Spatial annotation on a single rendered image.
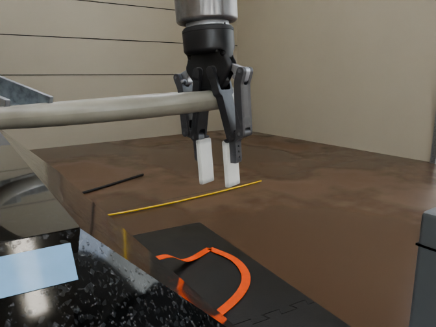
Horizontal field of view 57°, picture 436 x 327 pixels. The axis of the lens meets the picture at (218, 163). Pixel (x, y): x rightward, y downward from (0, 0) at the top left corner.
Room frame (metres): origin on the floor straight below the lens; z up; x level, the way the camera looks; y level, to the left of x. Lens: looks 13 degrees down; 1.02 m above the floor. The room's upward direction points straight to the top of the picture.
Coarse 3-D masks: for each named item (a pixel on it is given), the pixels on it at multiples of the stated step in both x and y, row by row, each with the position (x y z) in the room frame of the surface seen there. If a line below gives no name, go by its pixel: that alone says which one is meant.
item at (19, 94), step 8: (0, 80) 0.94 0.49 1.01; (8, 80) 0.93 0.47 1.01; (0, 88) 0.94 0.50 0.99; (8, 88) 0.93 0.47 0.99; (16, 88) 0.92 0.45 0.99; (24, 88) 0.91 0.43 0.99; (32, 88) 0.91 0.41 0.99; (0, 96) 0.79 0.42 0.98; (8, 96) 0.93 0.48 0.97; (16, 96) 0.92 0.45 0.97; (24, 96) 0.91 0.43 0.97; (32, 96) 0.90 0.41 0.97; (40, 96) 0.89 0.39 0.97; (48, 96) 0.88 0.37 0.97; (0, 104) 0.78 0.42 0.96; (8, 104) 0.79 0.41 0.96; (16, 104) 0.91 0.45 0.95
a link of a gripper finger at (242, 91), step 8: (240, 72) 0.56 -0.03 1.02; (240, 80) 0.56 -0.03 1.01; (248, 80) 0.58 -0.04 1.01; (240, 88) 0.56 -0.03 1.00; (248, 88) 0.58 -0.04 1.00; (240, 96) 0.56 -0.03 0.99; (248, 96) 0.58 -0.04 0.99; (240, 104) 0.56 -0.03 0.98; (248, 104) 0.58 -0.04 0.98; (240, 112) 0.57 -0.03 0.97; (248, 112) 0.58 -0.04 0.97; (240, 120) 0.57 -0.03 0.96; (248, 120) 0.58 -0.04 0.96; (240, 128) 0.57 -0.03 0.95; (240, 136) 0.57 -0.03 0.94
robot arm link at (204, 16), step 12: (180, 0) 0.58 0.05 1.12; (192, 0) 0.57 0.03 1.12; (204, 0) 0.57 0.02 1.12; (216, 0) 0.57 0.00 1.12; (228, 0) 0.58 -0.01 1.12; (180, 12) 0.59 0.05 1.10; (192, 12) 0.57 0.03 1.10; (204, 12) 0.57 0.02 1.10; (216, 12) 0.57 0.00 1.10; (228, 12) 0.58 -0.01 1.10; (180, 24) 0.61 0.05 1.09; (192, 24) 0.59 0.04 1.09
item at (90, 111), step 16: (128, 96) 0.97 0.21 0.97; (144, 96) 0.54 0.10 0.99; (160, 96) 0.54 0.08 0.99; (176, 96) 0.55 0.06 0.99; (192, 96) 0.57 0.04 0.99; (208, 96) 0.58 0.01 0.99; (0, 112) 0.53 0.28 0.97; (16, 112) 0.52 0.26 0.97; (32, 112) 0.51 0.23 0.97; (48, 112) 0.51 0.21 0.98; (64, 112) 0.51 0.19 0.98; (80, 112) 0.51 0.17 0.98; (96, 112) 0.51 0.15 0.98; (112, 112) 0.51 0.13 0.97; (128, 112) 0.52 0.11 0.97; (144, 112) 0.53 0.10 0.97; (160, 112) 0.54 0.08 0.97; (176, 112) 0.55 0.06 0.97; (192, 112) 0.57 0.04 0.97; (0, 128) 0.54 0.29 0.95; (16, 128) 0.53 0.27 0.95
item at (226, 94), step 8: (208, 72) 0.59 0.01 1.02; (216, 72) 0.59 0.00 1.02; (216, 80) 0.58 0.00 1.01; (216, 88) 0.58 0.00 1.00; (232, 88) 0.61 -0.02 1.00; (216, 96) 0.59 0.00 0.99; (224, 96) 0.59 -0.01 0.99; (232, 96) 0.60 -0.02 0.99; (224, 104) 0.58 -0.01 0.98; (232, 104) 0.60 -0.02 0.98; (224, 112) 0.58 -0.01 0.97; (232, 112) 0.59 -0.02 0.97; (224, 120) 0.58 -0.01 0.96; (232, 120) 0.58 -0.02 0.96; (224, 128) 0.58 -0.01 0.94; (232, 128) 0.58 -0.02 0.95; (232, 136) 0.57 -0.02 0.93
